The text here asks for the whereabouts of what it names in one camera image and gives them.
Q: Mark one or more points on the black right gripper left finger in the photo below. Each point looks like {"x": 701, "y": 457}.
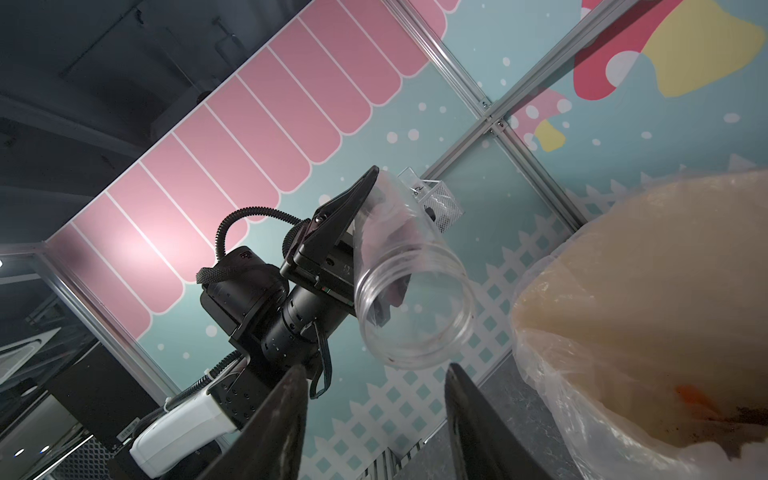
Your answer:
{"x": 270, "y": 446}

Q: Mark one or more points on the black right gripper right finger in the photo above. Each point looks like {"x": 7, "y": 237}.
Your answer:
{"x": 482, "y": 446}

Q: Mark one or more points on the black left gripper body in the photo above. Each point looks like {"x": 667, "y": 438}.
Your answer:
{"x": 323, "y": 267}

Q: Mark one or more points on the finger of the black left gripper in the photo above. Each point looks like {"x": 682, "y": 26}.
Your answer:
{"x": 323, "y": 242}
{"x": 382, "y": 299}

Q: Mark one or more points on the clear tea jar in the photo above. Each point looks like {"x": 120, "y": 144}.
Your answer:
{"x": 395, "y": 240}

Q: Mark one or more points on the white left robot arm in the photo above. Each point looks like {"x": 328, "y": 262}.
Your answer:
{"x": 275, "y": 317}

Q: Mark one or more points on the clear plastic bin liner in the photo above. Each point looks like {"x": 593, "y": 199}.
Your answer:
{"x": 630, "y": 408}

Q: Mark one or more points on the white wire wall basket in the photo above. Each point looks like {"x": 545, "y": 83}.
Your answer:
{"x": 436, "y": 199}

